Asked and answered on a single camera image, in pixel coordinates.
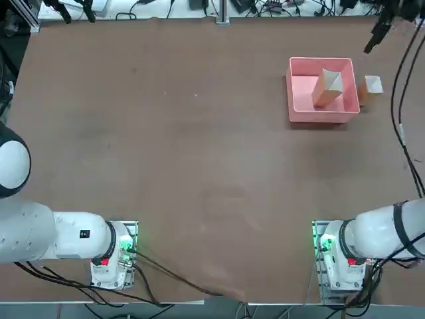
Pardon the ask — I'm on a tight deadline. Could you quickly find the aluminium frame profile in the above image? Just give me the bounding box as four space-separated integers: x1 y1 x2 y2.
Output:
6 0 41 34

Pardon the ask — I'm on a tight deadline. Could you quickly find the pink plastic tray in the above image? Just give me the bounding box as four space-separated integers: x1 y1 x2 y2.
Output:
286 56 361 124

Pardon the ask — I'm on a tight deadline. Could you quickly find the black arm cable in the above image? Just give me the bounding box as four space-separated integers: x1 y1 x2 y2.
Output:
390 19 425 197
127 249 248 302

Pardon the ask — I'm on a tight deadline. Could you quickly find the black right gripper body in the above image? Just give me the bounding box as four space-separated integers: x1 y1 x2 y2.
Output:
377 0 420 30

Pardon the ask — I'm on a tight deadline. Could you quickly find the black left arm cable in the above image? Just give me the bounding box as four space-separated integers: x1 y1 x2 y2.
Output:
127 249 248 302

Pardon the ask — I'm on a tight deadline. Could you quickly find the aluminium camera post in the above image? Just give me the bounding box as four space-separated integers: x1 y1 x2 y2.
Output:
215 0 231 26

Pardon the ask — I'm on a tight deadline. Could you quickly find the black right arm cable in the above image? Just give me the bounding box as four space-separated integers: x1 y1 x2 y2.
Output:
390 19 425 197

